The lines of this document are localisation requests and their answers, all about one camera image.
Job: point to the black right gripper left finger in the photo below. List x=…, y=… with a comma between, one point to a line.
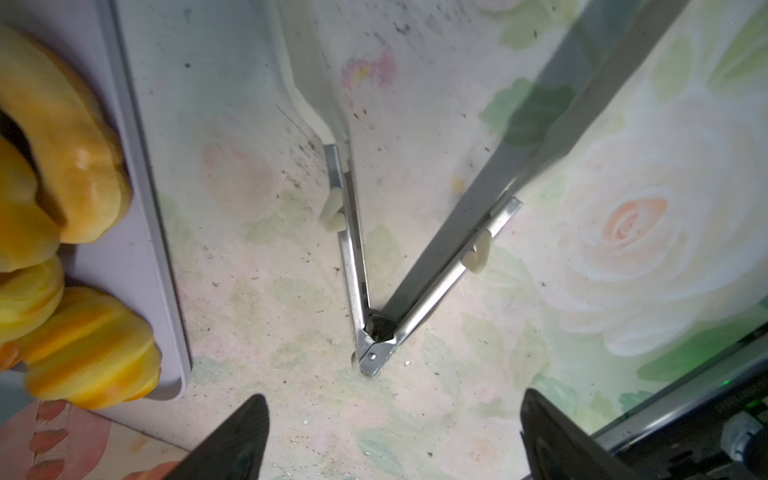
x=235, y=450

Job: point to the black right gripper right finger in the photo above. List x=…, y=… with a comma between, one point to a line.
x=556, y=448

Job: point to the printed paper bag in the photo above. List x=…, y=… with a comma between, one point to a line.
x=56, y=440

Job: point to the yellow oval bread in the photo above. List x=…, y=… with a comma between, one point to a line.
x=28, y=235

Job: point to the glazed ring donut bread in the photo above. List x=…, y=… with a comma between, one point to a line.
x=84, y=182

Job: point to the metal kitchen tongs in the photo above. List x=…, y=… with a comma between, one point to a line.
x=376, y=336

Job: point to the striped croissant fake bread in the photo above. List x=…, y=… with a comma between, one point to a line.
x=29, y=297

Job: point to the lilac plastic tray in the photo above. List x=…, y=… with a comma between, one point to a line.
x=130, y=261

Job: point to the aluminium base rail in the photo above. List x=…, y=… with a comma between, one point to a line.
x=709, y=424

